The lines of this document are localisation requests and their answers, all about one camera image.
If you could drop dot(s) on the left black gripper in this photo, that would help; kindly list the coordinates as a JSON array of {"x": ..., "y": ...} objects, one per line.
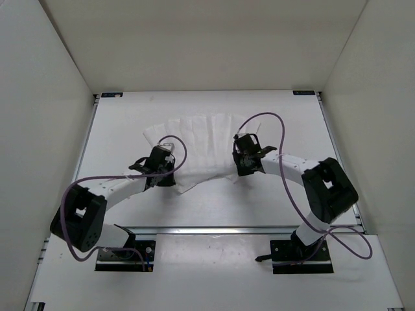
[{"x": 167, "y": 182}]

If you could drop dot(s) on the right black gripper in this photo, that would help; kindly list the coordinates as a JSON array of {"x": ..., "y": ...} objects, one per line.
[{"x": 241, "y": 171}]

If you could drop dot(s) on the white pleated skirt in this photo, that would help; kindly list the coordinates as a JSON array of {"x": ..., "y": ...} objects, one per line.
[{"x": 209, "y": 143}]

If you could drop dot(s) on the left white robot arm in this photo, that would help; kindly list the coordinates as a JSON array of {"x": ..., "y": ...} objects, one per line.
[{"x": 85, "y": 208}]

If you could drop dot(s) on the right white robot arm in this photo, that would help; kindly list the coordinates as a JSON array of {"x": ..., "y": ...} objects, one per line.
[{"x": 329, "y": 191}]

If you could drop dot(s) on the right corner label sticker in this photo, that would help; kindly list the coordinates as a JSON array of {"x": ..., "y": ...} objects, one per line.
[{"x": 303, "y": 93}]

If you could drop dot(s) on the corner label sticker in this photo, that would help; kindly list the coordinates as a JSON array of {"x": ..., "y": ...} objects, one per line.
[
  {"x": 303, "y": 93},
  {"x": 111, "y": 94}
]

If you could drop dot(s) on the left corner label sticker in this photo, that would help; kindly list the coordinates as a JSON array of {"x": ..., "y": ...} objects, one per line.
[{"x": 111, "y": 94}]

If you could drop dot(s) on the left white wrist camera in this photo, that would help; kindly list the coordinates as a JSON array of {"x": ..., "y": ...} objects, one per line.
[{"x": 168, "y": 146}]

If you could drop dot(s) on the aluminium front rail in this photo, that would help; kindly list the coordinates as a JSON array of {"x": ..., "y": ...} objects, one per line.
[{"x": 210, "y": 230}]

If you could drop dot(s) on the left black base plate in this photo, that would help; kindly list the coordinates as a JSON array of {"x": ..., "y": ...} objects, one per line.
[{"x": 129, "y": 261}]

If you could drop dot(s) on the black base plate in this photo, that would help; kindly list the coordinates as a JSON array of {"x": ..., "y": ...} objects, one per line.
[
  {"x": 287, "y": 259},
  {"x": 129, "y": 261}
]

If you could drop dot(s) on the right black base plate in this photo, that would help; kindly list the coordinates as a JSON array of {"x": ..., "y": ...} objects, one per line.
[{"x": 287, "y": 259}]

